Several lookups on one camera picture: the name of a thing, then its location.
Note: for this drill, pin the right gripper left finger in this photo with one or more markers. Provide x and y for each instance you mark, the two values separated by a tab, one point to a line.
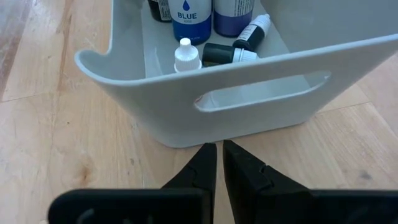
202	174

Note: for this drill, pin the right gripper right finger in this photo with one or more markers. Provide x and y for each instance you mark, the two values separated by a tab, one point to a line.
242	180

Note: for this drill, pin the purple-capped food coloring bottle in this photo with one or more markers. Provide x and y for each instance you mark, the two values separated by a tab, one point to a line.
231	25

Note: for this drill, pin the blue-capped food coloring bottle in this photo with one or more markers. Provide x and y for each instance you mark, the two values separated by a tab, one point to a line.
189	29

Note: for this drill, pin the small white-capped dropper bottle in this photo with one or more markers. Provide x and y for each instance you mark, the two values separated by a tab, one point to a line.
186	57
252	35
220	53

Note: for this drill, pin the grey plastic bin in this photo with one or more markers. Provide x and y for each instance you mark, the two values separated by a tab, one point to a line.
155	102

